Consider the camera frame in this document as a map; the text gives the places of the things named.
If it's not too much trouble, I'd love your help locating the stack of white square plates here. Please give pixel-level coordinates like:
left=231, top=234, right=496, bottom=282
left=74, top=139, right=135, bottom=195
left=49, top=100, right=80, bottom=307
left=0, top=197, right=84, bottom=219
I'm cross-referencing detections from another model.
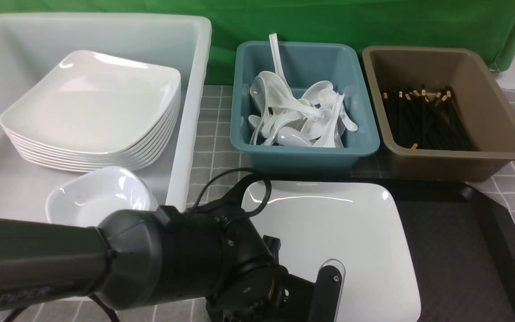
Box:
left=0, top=50, right=182, bottom=173

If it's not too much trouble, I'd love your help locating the pile of black chopsticks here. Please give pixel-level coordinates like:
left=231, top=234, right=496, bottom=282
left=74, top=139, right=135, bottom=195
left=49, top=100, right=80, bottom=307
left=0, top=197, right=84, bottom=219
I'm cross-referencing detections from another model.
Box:
left=381, top=85, right=478, bottom=152

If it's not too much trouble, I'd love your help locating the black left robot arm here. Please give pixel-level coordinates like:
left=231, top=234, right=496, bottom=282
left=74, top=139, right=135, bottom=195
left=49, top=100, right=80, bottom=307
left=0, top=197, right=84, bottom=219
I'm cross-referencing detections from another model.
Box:
left=0, top=211, right=336, bottom=322

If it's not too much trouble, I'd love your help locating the teal plastic bin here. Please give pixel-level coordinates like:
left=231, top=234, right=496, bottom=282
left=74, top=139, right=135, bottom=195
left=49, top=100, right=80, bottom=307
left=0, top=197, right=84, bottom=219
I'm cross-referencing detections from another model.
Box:
left=230, top=41, right=380, bottom=175

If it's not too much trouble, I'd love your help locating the large white square plate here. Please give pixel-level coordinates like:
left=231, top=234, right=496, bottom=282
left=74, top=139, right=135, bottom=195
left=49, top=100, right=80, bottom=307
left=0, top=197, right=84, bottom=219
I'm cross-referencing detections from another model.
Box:
left=251, top=181, right=421, bottom=322

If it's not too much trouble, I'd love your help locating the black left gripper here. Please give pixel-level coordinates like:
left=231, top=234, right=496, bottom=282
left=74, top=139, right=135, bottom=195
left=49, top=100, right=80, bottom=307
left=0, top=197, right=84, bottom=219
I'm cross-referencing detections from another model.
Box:
left=206, top=236, right=325, bottom=322

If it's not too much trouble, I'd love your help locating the stack of small white dishes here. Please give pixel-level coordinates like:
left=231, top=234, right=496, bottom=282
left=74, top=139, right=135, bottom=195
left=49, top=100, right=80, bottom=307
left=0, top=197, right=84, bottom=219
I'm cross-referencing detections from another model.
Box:
left=46, top=166, right=159, bottom=228

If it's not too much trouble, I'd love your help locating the brown plastic bin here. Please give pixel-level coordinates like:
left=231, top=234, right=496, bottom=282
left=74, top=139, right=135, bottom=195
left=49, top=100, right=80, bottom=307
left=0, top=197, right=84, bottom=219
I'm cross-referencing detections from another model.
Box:
left=362, top=46, right=515, bottom=181

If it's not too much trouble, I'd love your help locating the green backdrop cloth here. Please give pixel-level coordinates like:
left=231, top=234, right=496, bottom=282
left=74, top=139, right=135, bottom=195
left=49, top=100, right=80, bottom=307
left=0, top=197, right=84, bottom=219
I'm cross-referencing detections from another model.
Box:
left=0, top=0, right=515, bottom=85

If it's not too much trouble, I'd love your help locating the black plastic tray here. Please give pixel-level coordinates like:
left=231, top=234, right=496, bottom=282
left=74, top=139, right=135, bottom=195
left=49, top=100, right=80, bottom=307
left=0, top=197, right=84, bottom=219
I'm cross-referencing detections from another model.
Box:
left=207, top=174, right=515, bottom=322

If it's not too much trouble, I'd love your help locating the pile of white spoons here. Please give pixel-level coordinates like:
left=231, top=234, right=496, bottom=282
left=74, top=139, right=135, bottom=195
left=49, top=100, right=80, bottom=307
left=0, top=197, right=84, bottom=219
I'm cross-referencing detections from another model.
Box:
left=248, top=34, right=359, bottom=148

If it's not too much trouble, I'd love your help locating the grey checked tablecloth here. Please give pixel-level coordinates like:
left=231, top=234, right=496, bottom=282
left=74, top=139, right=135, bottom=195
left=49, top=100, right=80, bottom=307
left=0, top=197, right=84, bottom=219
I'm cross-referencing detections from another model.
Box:
left=0, top=85, right=515, bottom=322

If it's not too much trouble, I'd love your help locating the black camera cable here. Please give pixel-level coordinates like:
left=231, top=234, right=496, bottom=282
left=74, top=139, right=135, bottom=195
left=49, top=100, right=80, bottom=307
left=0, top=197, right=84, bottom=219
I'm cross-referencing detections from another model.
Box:
left=14, top=168, right=272, bottom=322

